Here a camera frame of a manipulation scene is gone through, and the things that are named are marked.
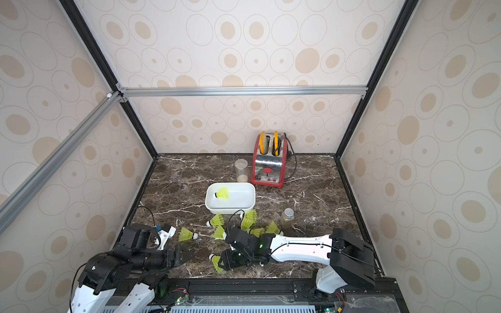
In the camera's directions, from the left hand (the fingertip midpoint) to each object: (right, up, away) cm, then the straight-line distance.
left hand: (190, 259), depth 64 cm
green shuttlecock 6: (+19, +8, +26) cm, 33 cm away
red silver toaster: (+28, +36, +30) cm, 55 cm away
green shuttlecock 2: (+5, -7, +15) cm, 17 cm away
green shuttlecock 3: (-9, +1, +21) cm, 23 cm away
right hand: (+9, -8, +8) cm, 14 cm away
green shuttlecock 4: (+6, +2, +22) cm, 22 cm away
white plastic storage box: (+8, +15, +37) cm, 41 cm away
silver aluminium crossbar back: (+14, +77, +52) cm, 94 cm away
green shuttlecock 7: (+29, +4, +22) cm, 37 cm away
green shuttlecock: (+5, +18, +36) cm, 41 cm away
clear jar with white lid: (+15, +29, +33) cm, 46 cm away
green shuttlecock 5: (+4, +7, +25) cm, 26 cm away
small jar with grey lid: (+35, +8, +20) cm, 42 cm away
